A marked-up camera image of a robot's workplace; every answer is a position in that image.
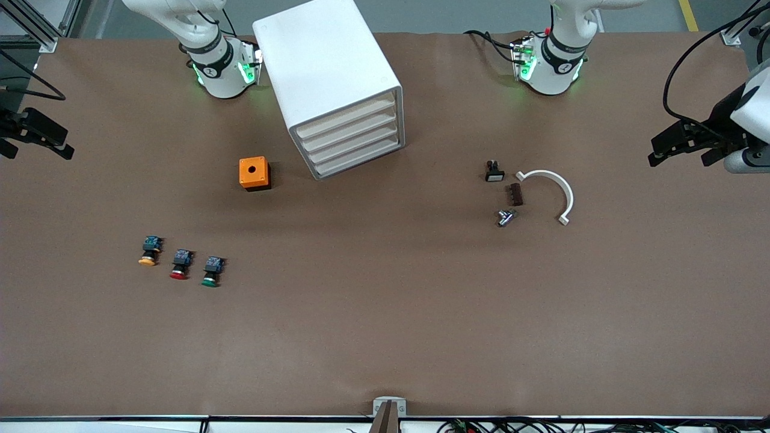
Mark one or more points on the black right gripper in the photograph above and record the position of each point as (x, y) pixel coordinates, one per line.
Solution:
(7, 125)

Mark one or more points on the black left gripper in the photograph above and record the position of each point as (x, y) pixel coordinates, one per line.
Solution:
(723, 119)

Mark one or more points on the yellow push button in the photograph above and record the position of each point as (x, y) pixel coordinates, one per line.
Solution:
(150, 245)

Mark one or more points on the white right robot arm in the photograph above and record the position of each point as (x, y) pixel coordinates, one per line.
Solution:
(222, 78)

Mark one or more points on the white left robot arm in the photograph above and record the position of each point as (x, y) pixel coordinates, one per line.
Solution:
(550, 75)

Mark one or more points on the red push button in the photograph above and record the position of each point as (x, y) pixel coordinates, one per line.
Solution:
(182, 258)

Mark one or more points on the green push button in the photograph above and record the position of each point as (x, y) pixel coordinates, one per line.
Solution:
(213, 264)

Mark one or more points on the brown terminal block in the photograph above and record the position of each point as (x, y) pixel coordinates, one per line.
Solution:
(515, 195)

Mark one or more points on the silver metal fitting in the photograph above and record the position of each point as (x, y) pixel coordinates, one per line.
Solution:
(505, 218)

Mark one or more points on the orange box with hole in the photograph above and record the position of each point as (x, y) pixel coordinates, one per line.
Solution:
(245, 174)

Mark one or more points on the grey table clamp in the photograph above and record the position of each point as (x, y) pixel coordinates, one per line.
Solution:
(379, 408)

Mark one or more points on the aluminium frame profile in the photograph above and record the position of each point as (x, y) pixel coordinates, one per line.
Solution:
(731, 37)
(48, 43)

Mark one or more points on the white curved bracket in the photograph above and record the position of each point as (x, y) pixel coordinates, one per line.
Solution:
(544, 173)

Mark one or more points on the black white switch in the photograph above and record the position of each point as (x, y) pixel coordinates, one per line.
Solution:
(494, 175)

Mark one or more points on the brown wedge post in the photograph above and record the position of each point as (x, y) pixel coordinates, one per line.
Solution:
(388, 421)

